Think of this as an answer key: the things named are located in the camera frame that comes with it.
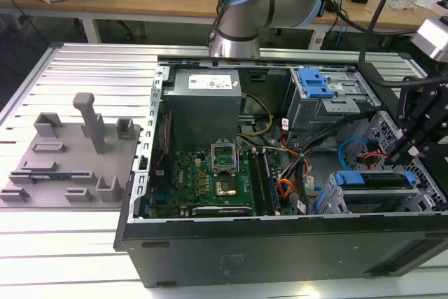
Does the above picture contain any blue plastic drive latch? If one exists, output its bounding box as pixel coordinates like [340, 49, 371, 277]
[298, 67, 336, 99]

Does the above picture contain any black RAM slot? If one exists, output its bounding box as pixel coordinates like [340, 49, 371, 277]
[247, 148, 267, 216]
[261, 148, 281, 215]

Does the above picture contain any blue disk wire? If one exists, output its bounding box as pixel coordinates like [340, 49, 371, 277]
[337, 137, 378, 171]

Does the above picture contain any red disk wire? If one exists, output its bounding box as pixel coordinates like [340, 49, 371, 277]
[363, 150, 390, 171]

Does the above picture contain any perforated metal disk bay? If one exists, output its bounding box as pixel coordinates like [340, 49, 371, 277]
[310, 109, 448, 215]

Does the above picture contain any metal drive cage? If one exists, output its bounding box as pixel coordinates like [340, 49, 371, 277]
[283, 66, 382, 132]

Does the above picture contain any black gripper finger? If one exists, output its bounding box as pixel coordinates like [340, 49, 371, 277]
[407, 98, 448, 159]
[387, 77, 417, 164]

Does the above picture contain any orange wire bundle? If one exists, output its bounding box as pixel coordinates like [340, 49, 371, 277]
[277, 157, 313, 209]

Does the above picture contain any grey parts rack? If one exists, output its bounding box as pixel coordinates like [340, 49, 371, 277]
[0, 92, 144, 211]

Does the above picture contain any CPU socket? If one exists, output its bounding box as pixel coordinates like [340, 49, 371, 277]
[214, 179, 239, 197]

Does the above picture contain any hanging blue cable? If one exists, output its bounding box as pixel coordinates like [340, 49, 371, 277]
[335, 0, 348, 47]

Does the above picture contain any hard disk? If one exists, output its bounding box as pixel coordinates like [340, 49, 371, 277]
[333, 169, 418, 206]

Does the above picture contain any black open PC case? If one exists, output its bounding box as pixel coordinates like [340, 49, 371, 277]
[113, 54, 448, 289]

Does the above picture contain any RAM stick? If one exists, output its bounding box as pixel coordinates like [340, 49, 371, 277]
[28, 172, 68, 181]

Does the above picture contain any wooden desk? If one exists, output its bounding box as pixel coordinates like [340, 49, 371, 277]
[313, 0, 448, 48]
[0, 0, 228, 45]

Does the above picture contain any green motherboard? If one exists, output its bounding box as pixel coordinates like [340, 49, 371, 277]
[150, 148, 281, 218]

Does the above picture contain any grey power supply unit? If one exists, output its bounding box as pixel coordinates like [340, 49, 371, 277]
[162, 69, 244, 143]

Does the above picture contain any yellow and black wire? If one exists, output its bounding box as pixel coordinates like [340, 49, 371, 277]
[237, 92, 274, 138]

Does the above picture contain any thin locking lever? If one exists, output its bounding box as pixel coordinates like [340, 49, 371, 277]
[234, 136, 244, 176]

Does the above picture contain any black sleeved wire bundle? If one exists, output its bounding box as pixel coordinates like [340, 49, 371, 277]
[279, 109, 381, 216]

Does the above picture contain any metal socket cover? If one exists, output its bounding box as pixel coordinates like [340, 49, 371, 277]
[209, 139, 239, 176]

